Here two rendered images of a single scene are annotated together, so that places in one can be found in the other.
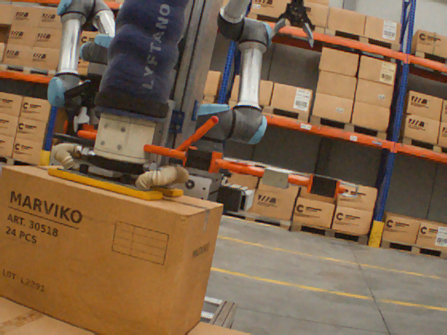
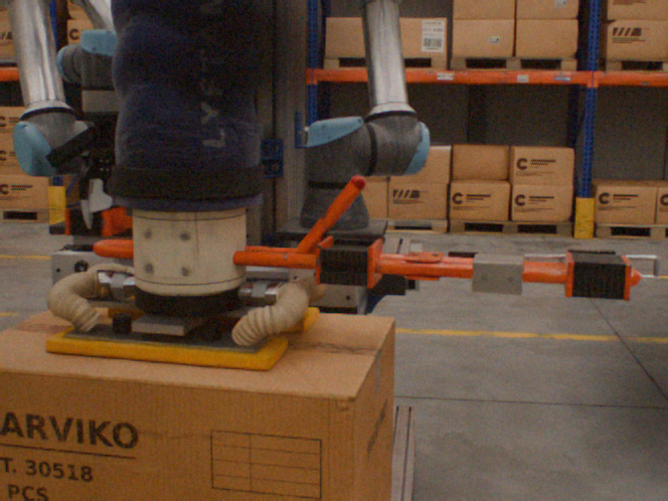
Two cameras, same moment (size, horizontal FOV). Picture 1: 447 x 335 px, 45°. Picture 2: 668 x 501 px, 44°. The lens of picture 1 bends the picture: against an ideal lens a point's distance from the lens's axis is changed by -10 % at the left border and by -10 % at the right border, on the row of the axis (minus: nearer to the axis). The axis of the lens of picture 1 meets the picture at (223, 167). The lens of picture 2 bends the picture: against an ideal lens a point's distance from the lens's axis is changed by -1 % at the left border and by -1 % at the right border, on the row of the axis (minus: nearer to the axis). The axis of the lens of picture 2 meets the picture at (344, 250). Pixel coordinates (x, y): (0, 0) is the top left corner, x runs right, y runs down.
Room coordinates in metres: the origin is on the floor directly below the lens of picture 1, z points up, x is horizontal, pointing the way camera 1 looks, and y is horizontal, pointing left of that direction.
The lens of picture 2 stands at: (0.48, 0.10, 1.31)
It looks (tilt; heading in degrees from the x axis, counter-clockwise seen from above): 10 degrees down; 359
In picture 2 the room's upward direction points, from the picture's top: 1 degrees clockwise
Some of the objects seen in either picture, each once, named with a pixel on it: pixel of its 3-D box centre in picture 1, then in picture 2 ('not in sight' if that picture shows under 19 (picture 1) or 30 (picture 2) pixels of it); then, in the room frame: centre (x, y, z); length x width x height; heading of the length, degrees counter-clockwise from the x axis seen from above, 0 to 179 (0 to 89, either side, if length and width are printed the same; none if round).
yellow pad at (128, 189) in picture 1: (103, 178); (166, 335); (1.65, 0.33, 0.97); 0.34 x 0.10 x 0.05; 77
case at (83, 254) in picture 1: (102, 250); (190, 458); (1.73, 0.31, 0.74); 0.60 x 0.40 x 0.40; 78
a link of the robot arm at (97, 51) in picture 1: (101, 49); (100, 61); (2.07, 0.51, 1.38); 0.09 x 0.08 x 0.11; 37
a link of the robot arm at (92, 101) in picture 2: (97, 70); (103, 103); (2.07, 0.51, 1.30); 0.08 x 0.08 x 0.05
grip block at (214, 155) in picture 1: (202, 159); (350, 261); (1.69, 0.06, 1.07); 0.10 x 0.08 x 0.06; 167
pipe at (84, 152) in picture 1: (119, 164); (191, 293); (1.75, 0.30, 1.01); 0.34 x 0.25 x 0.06; 77
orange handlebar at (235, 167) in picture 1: (196, 156); (332, 246); (1.82, 0.08, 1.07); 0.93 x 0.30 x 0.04; 77
